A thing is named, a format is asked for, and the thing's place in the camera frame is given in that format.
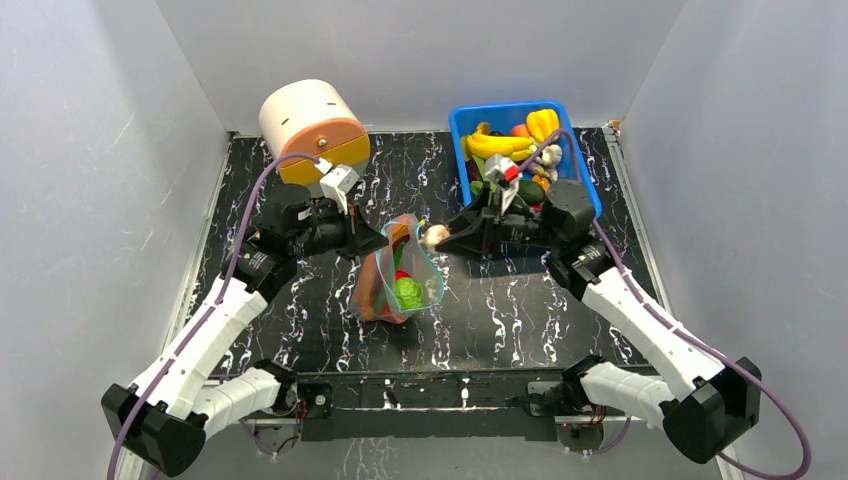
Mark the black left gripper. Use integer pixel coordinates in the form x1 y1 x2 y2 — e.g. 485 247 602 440
291 198 390 262

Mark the green bean pod toy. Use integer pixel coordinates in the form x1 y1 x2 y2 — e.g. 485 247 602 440
392 241 408 271

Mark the white garlic bulb toy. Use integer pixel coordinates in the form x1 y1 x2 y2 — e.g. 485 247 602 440
419 224 450 252

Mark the clear zip top bag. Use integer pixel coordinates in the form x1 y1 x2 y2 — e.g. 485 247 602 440
348 214 445 324

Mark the green custard apple toy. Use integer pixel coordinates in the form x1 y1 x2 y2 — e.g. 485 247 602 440
395 277 425 310

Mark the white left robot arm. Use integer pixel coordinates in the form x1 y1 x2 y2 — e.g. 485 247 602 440
101 185 389 477

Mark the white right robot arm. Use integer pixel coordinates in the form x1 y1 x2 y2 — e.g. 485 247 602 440
436 179 761 464

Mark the green leaf vegetable toy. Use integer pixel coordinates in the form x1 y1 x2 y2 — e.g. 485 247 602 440
466 156 489 199

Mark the dark green cucumber toy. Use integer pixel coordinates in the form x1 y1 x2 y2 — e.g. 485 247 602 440
518 179 546 206

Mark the yellow banana bunch toy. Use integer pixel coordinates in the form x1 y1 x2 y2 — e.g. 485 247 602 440
460 122 536 163

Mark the white mushroom toy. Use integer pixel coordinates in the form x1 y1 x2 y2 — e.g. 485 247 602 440
537 144 563 169

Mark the peach apple toy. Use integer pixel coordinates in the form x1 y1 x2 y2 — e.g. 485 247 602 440
510 124 531 138

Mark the blue plastic bin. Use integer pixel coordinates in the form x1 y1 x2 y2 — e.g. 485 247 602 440
448 100 603 218

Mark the round pastel drawer cabinet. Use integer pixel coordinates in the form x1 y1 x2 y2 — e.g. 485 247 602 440
258 79 371 172

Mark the yellow bell pepper toy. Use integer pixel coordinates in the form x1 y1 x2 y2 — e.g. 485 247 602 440
525 108 560 144

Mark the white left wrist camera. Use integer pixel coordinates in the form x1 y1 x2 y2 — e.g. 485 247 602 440
319 164 360 215

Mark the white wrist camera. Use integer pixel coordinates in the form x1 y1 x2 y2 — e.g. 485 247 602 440
319 164 360 215
484 154 520 215

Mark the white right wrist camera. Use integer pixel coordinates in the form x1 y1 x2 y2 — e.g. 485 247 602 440
484 154 520 215

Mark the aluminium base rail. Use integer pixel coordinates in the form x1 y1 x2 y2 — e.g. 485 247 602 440
101 356 759 476

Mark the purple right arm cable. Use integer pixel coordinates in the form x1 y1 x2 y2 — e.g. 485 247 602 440
513 127 813 480

